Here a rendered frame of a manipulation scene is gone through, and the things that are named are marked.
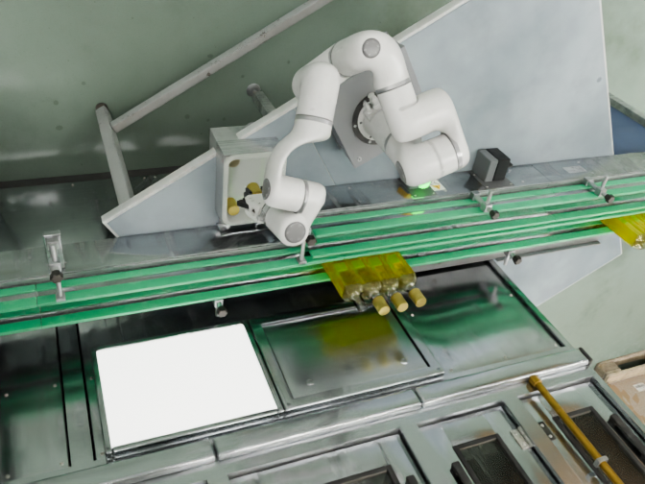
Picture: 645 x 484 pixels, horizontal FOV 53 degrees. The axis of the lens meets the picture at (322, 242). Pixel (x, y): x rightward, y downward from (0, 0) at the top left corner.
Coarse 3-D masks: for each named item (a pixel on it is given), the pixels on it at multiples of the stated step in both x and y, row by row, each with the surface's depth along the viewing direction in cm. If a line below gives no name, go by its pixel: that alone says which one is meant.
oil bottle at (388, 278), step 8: (368, 256) 191; (376, 256) 192; (376, 264) 189; (384, 264) 189; (376, 272) 186; (384, 272) 186; (392, 272) 186; (384, 280) 183; (392, 280) 184; (384, 288) 183; (384, 296) 185
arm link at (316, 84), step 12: (312, 60) 150; (324, 60) 150; (300, 72) 143; (312, 72) 139; (324, 72) 138; (336, 72) 140; (300, 84) 142; (312, 84) 138; (324, 84) 138; (336, 84) 140; (300, 96) 140; (312, 96) 138; (324, 96) 139; (336, 96) 141; (300, 108) 140; (312, 108) 138; (324, 108) 139
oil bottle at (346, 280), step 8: (328, 264) 188; (336, 264) 185; (344, 264) 186; (328, 272) 188; (336, 272) 183; (344, 272) 183; (352, 272) 184; (336, 280) 184; (344, 280) 180; (352, 280) 180; (360, 280) 181; (336, 288) 184; (344, 288) 179; (352, 288) 178; (360, 288) 179; (344, 296) 180
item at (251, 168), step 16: (240, 160) 177; (256, 160) 179; (224, 176) 170; (240, 176) 180; (256, 176) 182; (224, 192) 173; (240, 192) 183; (224, 208) 176; (240, 208) 185; (240, 224) 181
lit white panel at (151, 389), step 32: (128, 352) 170; (160, 352) 171; (192, 352) 172; (224, 352) 174; (128, 384) 161; (160, 384) 163; (192, 384) 164; (224, 384) 165; (256, 384) 166; (128, 416) 154; (160, 416) 155; (192, 416) 156; (224, 416) 157
